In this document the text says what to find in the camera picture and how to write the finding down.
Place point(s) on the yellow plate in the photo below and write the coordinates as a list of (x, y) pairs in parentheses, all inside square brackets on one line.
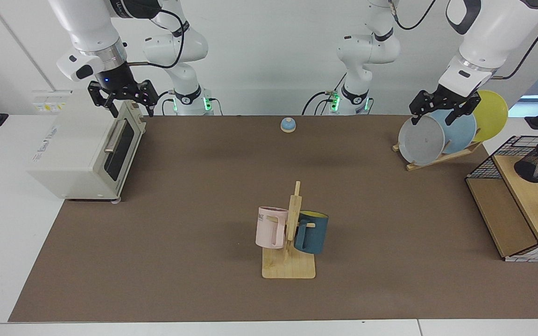
[(491, 116)]

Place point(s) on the light blue plate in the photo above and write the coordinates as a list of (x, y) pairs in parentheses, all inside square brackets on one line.
[(460, 135)]

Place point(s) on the grey plate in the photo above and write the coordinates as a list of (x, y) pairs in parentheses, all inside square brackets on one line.
[(421, 140)]

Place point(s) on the white socket box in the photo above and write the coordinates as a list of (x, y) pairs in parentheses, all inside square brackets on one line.
[(52, 100)]

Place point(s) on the wooden plate rack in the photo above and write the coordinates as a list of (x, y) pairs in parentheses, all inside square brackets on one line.
[(437, 160)]

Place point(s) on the pale toaster oven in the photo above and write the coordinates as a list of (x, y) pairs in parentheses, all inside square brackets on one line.
[(68, 154)]

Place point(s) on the brown table cloth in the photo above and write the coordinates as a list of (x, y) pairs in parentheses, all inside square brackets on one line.
[(203, 186)]

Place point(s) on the small blue round thing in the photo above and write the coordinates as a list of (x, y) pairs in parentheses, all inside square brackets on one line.
[(288, 124)]

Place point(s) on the dark teal mug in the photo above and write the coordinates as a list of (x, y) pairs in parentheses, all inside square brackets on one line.
[(318, 233)]

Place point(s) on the pink mug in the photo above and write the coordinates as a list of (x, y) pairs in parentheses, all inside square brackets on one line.
[(266, 228)]

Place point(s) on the wooden cup stand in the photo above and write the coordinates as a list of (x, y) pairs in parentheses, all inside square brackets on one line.
[(292, 268)]

